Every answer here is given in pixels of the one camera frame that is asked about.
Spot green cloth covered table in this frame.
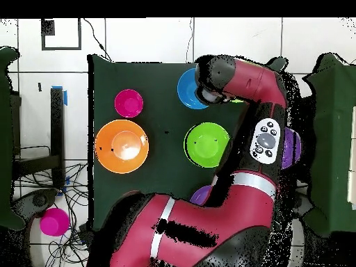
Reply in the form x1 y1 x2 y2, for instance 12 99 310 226
302 52 356 238
0 46 26 232

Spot purple bowl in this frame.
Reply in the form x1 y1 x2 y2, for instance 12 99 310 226
189 184 214 207
280 127 302 170

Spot blue bowl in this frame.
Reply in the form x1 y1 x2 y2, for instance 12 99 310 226
177 67 210 111

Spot black grey base foot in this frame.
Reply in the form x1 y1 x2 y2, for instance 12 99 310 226
293 194 315 219
12 188 59 222

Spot dark green table cloth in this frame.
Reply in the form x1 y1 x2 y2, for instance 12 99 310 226
87 54 289 233

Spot tangle of black cables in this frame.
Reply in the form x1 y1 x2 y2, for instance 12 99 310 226
12 144 92 267

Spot pink bowl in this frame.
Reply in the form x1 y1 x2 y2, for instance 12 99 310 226
114 88 145 118

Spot black metal stool frame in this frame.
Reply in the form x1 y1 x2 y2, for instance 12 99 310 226
12 87 66 190

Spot black cable with connector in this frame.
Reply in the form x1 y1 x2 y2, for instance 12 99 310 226
83 17 113 63

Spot small green bowl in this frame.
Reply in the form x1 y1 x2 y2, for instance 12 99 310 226
183 122 232 169

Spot large orange bowl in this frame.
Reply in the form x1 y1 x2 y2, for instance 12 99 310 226
95 119 150 175

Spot pink cup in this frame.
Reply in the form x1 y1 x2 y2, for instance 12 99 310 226
39 207 70 237

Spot black power adapter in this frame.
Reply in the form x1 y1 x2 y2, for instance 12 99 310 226
77 223 97 245

